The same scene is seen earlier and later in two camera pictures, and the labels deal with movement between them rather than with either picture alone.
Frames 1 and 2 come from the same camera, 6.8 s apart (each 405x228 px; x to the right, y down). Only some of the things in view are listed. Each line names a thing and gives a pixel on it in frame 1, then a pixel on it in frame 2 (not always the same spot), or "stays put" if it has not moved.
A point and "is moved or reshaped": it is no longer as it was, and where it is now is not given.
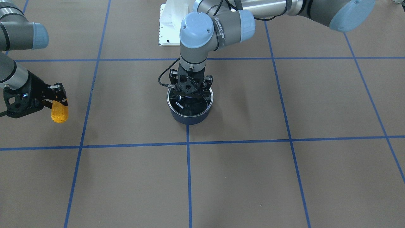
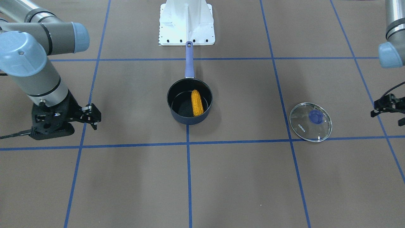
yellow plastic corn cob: x=59 y=112 is moved or reshaped
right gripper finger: x=57 y=92 → x=90 y=114
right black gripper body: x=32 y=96 → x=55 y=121
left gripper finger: x=207 y=82 → x=401 y=122
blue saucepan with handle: x=187 y=110 stays put
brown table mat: x=306 y=128 stays put
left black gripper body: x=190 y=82 → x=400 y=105
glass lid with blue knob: x=187 y=106 → x=311 y=121
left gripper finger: x=173 y=76 → x=386 y=104
